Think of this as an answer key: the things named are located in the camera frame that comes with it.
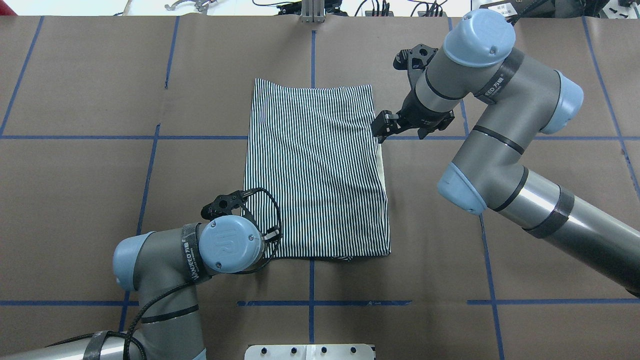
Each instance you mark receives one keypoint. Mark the black box device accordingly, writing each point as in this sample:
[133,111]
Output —
[514,8]

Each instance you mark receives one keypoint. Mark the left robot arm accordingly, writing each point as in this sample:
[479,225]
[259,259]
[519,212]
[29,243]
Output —
[242,233]

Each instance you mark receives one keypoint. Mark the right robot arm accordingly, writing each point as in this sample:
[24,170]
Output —
[523,97]

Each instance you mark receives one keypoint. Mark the aluminium frame post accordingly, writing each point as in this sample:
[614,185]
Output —
[313,11]

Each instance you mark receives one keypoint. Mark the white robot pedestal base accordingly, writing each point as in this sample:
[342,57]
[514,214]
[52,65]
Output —
[336,351]

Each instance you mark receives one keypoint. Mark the striped polo shirt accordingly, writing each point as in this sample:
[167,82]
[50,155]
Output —
[312,150]

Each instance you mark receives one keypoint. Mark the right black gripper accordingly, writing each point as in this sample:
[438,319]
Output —
[419,113]

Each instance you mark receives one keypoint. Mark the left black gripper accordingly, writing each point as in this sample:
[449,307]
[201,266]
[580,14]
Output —
[272,233]

